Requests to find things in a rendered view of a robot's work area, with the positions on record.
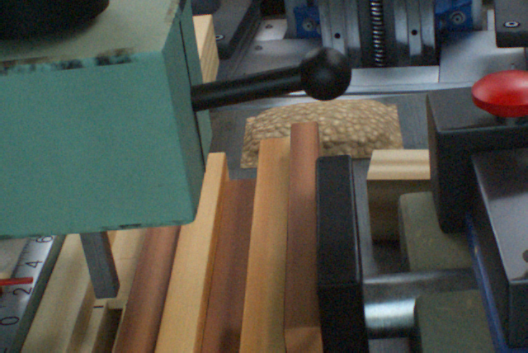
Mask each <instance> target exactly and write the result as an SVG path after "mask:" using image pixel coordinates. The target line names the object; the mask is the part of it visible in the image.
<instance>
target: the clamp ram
mask: <svg viewBox="0 0 528 353"><path fill-rule="evenodd" d="M315 214H316V289H317V296H318V310H319V317H320V323H321V330H322V338H323V345H324V351H325V353H370V345H369V338H370V341H371V340H379V339H383V338H395V337H414V335H415V322H414V311H413V309H414V305H415V301H416V299H417V298H419V297H420V296H421V295H422V294H430V293H441V292H452V291H465V290H476V289H479V286H478V282H477V277H476V273H475V270H474V267H473V266H471V267H460V268H449V269H438V270H426V271H417V272H406V273H394V274H383V275H364V278H363V269H362V259H361V241H360V232H358V222H357V213H356V195H355V185H354V176H353V167H352V158H351V156H350V155H347V154H345V155H335V156H326V157H319V158H316V160H315Z"/></svg>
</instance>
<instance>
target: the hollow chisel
mask: <svg viewBox="0 0 528 353"><path fill-rule="evenodd" d="M79 236H80V239H81V243H82V249H84V252H85V257H86V260H87V265H88V269H89V272H90V276H91V280H92V286H93V289H94V293H95V296H96V299H104V298H110V299H114V298H117V295H118V291H119V288H120V282H119V278H118V275H117V270H116V264H115V260H114V257H113V253H112V248H111V245H110V242H109V238H108V234H107V232H99V233H92V234H79Z"/></svg>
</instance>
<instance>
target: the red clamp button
mask: <svg viewBox="0 0 528 353"><path fill-rule="evenodd" d="M471 97H472V101H473V103H474V104H475V105H476V106H477V107H479V108H480V109H482V110H485V111H487V112H488V113H490V114H492V115H497V116H502V117H518V116H523V115H528V71H524V70H502V71H497V72H494V73H490V74H488V75H486V76H484V77H483V78H480V79H479V80H478V81H477V82H476V83H475V84H474V85H473V86H472V89H471Z"/></svg>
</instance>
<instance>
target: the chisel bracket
mask: <svg viewBox="0 0 528 353"><path fill-rule="evenodd" d="M201 83H204V78H203V73H202V68H201V63H200V58H199V53H198V48H197V42H196V33H195V27H194V21H193V17H192V12H191V3H190V0H110V3H109V6H108V7H107V9H106V10H105V11H104V12H103V13H102V14H100V15H98V16H96V17H95V18H93V19H91V20H90V21H87V22H85V23H83V24H81V25H78V26H75V27H71V28H68V29H67V30H66V31H60V32H58V33H54V34H50V35H43V36H38V37H33V38H26V39H19V40H0V239H9V238H30V237H35V238H38V237H39V236H41V237H48V236H59V235H69V234H92V233H99V232H110V231H120V230H131V229H142V228H161V227H171V225H176V226H181V224H189V223H192V222H193V221H194V220H195V219H196V215H197V210H198V206H199V201H200V193H201V188H202V183H204V179H205V173H206V165H207V161H208V157H209V152H210V144H211V140H212V130H211V124H210V115H209V110H207V111H199V112H193V110H192V106H191V86H192V85H196V84H201Z"/></svg>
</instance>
